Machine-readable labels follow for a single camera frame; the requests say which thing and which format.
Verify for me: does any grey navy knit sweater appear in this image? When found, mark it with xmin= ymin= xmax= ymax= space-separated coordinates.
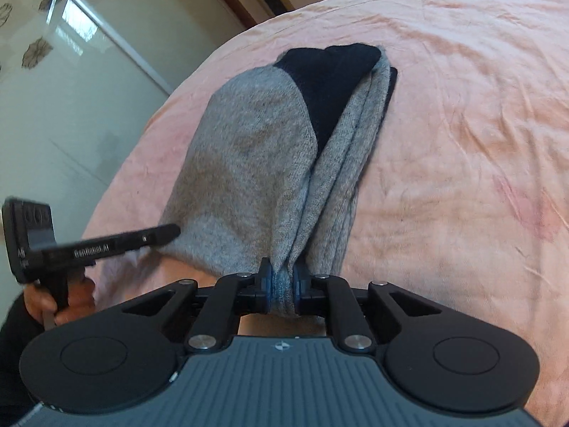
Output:
xmin=162 ymin=43 xmax=397 ymax=316

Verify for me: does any person left hand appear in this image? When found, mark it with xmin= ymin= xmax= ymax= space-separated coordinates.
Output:
xmin=23 ymin=270 xmax=95 ymax=329

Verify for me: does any white sliding wardrobe door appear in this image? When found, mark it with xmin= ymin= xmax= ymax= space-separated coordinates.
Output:
xmin=1 ymin=0 xmax=243 ymax=242

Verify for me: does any pink bed sheet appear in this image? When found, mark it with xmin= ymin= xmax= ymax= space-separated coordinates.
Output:
xmin=86 ymin=0 xmax=568 ymax=426

